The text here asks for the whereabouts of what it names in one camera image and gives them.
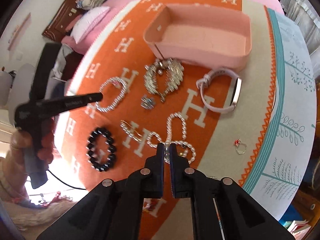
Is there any left hand orange glove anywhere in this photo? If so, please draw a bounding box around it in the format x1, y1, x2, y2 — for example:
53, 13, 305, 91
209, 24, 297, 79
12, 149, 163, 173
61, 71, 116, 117
1, 119, 55, 202

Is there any blue flower brooch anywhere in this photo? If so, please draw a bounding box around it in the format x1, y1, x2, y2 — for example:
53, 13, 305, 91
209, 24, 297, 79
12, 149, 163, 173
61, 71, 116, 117
140, 95, 156, 110

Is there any black bead bracelet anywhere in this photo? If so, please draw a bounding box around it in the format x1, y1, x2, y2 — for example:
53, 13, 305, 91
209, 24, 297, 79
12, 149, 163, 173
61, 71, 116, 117
86, 127, 117, 172

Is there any folded clothes pile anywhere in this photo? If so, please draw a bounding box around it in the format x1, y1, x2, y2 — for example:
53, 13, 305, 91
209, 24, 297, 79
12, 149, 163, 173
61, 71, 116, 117
76, 0, 105, 10

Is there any white lace furniture cover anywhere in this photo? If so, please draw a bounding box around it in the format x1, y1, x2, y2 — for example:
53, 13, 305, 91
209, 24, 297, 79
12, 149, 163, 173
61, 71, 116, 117
280, 0, 319, 80

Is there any white pearl bracelet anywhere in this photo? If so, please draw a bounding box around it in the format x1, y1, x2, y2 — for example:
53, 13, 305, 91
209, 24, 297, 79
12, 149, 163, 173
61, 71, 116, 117
95, 76, 130, 113

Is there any silver rhinestone wing necklace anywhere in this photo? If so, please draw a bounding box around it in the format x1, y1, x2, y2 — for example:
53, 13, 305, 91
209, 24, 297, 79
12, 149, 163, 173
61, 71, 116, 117
143, 57, 185, 103

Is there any red stone ring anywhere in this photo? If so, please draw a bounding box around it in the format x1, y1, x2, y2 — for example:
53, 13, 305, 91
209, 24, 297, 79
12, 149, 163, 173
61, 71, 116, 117
234, 139, 248, 156

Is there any white pillow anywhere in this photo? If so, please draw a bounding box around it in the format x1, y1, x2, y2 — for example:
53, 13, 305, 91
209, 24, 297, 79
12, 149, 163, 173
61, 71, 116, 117
71, 7, 110, 44

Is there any dark wooden headboard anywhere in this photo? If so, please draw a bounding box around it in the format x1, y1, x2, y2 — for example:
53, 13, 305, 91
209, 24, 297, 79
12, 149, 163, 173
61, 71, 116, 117
42, 0, 85, 42

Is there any white tree pattern tablecloth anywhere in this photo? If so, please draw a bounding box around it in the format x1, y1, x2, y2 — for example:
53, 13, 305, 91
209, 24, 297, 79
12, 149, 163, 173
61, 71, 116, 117
239, 8, 317, 219

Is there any orange H pattern blanket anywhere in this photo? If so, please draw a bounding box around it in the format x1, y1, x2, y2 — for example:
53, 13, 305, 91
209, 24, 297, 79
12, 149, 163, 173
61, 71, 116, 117
53, 0, 277, 240

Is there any pink jewelry tray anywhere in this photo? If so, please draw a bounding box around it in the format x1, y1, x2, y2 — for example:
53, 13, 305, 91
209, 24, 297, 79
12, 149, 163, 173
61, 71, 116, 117
143, 4, 252, 72

